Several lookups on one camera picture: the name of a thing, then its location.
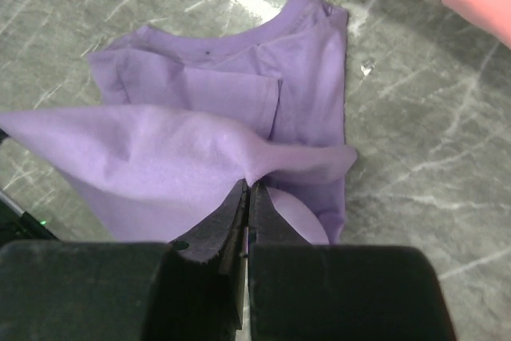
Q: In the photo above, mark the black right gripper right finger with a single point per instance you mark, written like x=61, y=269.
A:
x=301, y=291

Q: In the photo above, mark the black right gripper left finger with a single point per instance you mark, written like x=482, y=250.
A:
x=189, y=289

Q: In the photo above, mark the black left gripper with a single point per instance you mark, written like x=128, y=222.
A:
x=18, y=224

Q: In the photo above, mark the lavender t-shirt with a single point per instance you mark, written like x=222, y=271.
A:
x=182, y=120

